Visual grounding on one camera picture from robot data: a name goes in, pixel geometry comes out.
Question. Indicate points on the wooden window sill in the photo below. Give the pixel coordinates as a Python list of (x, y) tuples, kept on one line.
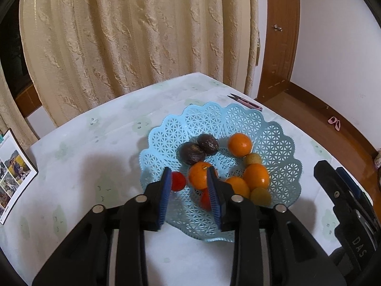
[(28, 99)]

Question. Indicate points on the light blue plastic basket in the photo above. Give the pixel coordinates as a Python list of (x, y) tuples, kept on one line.
[(178, 131)]

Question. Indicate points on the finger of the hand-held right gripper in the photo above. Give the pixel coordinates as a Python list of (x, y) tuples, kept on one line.
[(351, 181), (336, 193)]

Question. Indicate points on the white printed tablecloth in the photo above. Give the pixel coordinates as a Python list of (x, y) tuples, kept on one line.
[(89, 161)]

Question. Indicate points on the cream textured curtain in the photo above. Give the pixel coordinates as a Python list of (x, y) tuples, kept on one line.
[(134, 41), (12, 116)]

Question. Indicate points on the orange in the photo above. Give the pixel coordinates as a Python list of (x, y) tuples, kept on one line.
[(256, 177), (238, 186), (198, 175), (240, 144)]

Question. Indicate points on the pink thread snips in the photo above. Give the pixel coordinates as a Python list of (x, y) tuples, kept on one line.
[(247, 102)]

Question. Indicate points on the red cherry tomato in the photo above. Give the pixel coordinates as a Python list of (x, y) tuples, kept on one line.
[(178, 181), (205, 201)]

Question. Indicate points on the photo collage board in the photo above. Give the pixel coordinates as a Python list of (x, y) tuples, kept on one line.
[(15, 172)]

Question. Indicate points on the dark brown passion fruit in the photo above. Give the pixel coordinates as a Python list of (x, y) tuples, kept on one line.
[(192, 154), (209, 144)]

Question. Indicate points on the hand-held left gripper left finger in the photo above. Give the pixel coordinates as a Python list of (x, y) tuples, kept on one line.
[(166, 193)]

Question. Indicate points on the small yellow loquat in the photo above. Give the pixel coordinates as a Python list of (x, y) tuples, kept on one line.
[(253, 159), (261, 196)]

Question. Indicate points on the small pink floor item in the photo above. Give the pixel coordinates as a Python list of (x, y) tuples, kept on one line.
[(335, 122)]

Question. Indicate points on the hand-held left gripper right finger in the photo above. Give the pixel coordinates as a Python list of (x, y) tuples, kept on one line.
[(213, 196)]

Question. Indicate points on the metal door knob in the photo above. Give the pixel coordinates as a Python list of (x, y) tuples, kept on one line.
[(278, 28)]

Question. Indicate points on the dark window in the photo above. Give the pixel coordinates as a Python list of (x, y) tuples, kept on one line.
[(12, 50)]

